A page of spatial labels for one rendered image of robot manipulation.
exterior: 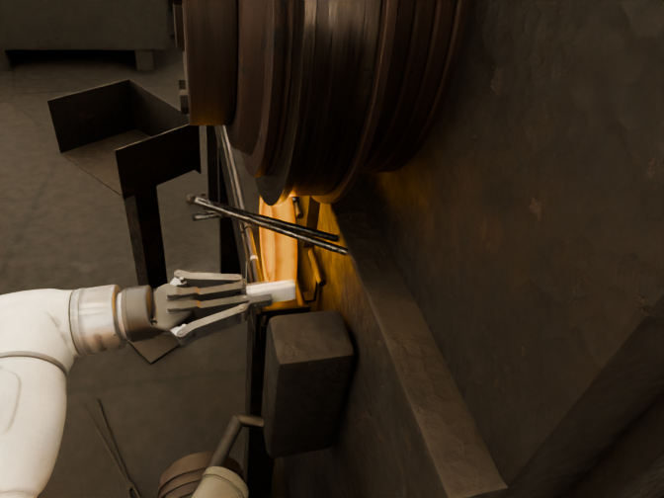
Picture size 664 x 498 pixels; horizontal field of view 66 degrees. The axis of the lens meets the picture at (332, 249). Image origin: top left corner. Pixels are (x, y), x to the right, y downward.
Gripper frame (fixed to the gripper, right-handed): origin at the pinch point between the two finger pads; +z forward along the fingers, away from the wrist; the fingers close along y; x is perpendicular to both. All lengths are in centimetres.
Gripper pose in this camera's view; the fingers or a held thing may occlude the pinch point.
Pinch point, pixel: (271, 292)
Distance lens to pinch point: 75.5
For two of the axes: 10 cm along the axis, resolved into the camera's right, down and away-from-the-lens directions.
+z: 9.7, -1.4, 2.1
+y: 2.4, 6.7, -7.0
